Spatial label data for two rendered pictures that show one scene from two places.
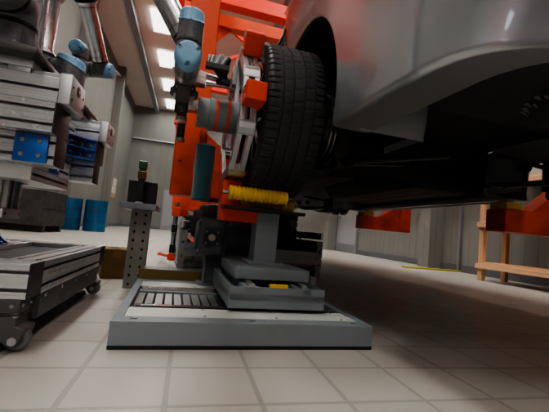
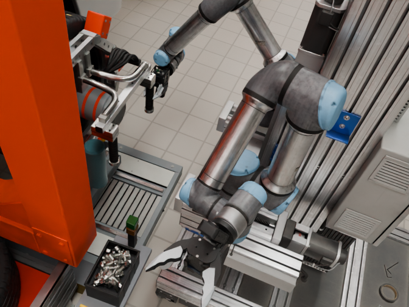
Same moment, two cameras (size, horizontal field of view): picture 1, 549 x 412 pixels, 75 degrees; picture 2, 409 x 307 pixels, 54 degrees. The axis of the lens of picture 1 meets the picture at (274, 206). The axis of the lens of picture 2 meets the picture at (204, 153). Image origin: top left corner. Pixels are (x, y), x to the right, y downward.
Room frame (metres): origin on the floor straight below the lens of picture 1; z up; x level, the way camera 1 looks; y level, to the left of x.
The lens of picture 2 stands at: (2.38, 1.22, 2.06)
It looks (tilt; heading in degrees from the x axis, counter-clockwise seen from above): 49 degrees down; 206
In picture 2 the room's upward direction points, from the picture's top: 12 degrees clockwise
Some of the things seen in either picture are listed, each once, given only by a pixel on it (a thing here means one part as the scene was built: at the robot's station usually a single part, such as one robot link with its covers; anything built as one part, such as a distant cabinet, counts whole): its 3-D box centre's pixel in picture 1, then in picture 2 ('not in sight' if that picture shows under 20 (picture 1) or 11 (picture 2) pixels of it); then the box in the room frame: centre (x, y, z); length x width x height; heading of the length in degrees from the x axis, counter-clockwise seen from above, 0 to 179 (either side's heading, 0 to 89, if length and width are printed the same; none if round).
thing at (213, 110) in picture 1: (220, 116); (97, 105); (1.52, 0.27, 0.85); 0.21 x 0.14 x 0.14; 105
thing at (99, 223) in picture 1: (82, 214); not in sight; (8.75, 4.67, 0.39); 1.08 x 0.64 x 0.77; 103
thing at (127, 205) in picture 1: (141, 208); (110, 287); (1.95, 0.72, 0.44); 0.43 x 0.17 x 0.03; 15
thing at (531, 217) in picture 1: (524, 210); not in sight; (2.58, -1.82, 0.69); 0.52 x 0.17 x 0.35; 105
